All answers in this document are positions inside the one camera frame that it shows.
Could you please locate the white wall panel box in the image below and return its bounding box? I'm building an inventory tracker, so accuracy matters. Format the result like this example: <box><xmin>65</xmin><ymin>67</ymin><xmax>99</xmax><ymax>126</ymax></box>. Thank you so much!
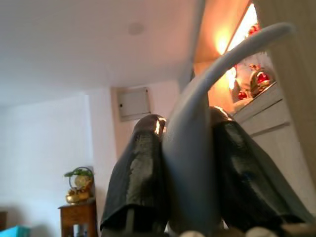
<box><xmin>115</xmin><ymin>86</ymin><xmax>152</xmax><ymax>122</ymax></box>

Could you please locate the red and gold ornament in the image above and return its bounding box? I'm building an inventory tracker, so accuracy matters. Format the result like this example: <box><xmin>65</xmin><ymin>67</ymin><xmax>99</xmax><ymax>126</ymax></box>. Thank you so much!
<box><xmin>249</xmin><ymin>64</ymin><xmax>272</xmax><ymax>98</ymax></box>

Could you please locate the white drawer cabinet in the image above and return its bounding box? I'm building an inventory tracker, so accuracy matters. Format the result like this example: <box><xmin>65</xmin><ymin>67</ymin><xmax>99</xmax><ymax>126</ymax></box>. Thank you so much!
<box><xmin>232</xmin><ymin>81</ymin><xmax>316</xmax><ymax>218</ymax></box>

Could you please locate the gold ornament with green leaves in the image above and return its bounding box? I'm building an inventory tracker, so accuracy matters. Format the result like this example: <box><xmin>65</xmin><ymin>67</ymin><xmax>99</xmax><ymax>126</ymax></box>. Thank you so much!
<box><xmin>64</xmin><ymin>166</ymin><xmax>95</xmax><ymax>205</ymax></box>

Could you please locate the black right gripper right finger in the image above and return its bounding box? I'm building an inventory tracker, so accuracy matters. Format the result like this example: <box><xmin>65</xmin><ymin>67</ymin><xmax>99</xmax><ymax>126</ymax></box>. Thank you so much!
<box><xmin>209</xmin><ymin>105</ymin><xmax>312</xmax><ymax>233</ymax></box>

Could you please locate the teal object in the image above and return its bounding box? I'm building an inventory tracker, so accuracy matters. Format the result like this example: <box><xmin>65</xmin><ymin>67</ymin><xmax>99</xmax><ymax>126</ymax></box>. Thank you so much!
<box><xmin>0</xmin><ymin>225</ymin><xmax>31</xmax><ymax>237</ymax></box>

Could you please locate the beige long-handled dustpan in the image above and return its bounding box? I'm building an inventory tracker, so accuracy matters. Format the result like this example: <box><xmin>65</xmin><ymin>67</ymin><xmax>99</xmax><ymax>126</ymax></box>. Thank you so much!
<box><xmin>161</xmin><ymin>21</ymin><xmax>298</xmax><ymax>235</ymax></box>

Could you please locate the wooden side table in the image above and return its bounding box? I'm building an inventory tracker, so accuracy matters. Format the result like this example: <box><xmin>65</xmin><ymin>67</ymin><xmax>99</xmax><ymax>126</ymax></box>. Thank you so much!
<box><xmin>58</xmin><ymin>198</ymin><xmax>97</xmax><ymax>237</ymax></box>

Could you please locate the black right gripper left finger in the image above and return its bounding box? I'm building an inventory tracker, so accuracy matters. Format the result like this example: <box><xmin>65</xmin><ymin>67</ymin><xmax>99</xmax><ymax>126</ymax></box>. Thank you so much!
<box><xmin>100</xmin><ymin>114</ymin><xmax>171</xmax><ymax>235</ymax></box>

